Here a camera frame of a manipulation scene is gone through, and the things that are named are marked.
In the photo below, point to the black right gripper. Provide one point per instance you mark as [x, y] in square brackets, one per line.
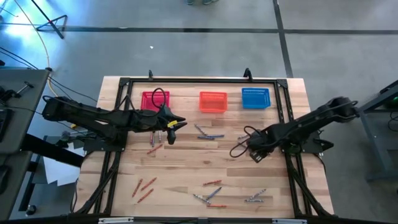
[258, 141]

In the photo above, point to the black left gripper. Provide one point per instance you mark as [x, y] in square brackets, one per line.
[155, 121]

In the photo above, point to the gray crayon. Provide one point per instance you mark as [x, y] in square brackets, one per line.
[200, 129]
[160, 137]
[254, 200]
[258, 194]
[201, 198]
[242, 137]

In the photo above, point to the blue crayon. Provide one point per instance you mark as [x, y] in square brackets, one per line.
[214, 193]
[205, 137]
[216, 136]

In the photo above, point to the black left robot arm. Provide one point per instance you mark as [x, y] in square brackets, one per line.
[93, 115]

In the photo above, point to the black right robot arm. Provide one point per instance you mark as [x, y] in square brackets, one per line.
[298, 124]

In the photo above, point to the yellow tape tag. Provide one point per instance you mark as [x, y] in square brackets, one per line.
[172, 124]

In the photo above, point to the red plastic basket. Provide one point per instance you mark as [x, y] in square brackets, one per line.
[147, 102]

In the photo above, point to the orange plastic basket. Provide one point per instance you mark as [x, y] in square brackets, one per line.
[213, 102]

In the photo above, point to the blue plastic basket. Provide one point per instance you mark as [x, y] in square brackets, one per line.
[255, 98]

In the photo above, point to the black table clamp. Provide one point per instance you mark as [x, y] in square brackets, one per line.
[247, 73]
[150, 74]

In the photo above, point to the gray metal table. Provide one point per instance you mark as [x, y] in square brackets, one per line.
[373, 140]

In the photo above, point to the person's shoe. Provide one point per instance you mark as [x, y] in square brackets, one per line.
[189, 1]
[210, 1]

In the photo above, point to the white paper sheet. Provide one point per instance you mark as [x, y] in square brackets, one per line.
[59, 169]

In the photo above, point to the black desk beam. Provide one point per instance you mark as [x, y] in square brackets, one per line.
[53, 151]

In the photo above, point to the gray desk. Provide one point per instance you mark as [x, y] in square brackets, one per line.
[31, 102]

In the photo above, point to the black tripod stand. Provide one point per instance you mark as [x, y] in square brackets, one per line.
[47, 18]

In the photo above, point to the black caster wheel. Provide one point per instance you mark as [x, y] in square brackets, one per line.
[30, 210]

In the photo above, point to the black desk device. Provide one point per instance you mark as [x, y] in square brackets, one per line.
[4, 123]

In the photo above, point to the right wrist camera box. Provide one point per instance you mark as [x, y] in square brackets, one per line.
[257, 156]

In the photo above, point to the black aluminium table frame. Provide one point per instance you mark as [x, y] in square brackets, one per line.
[202, 81]

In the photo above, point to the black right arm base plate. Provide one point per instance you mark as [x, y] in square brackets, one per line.
[323, 145]

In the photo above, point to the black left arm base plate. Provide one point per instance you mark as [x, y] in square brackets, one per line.
[99, 145]

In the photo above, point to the silver metal bracket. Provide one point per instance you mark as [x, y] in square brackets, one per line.
[289, 221]
[115, 220]

